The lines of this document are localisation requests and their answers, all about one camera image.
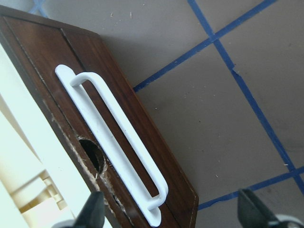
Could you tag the cream plastic bin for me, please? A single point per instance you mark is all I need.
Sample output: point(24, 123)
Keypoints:
point(40, 187)

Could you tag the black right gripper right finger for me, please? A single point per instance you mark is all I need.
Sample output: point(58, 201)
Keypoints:
point(253, 213)

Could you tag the dark wooden drawer cabinet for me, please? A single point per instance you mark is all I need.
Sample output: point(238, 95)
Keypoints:
point(36, 45)

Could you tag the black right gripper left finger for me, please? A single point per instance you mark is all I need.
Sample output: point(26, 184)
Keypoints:
point(92, 214)

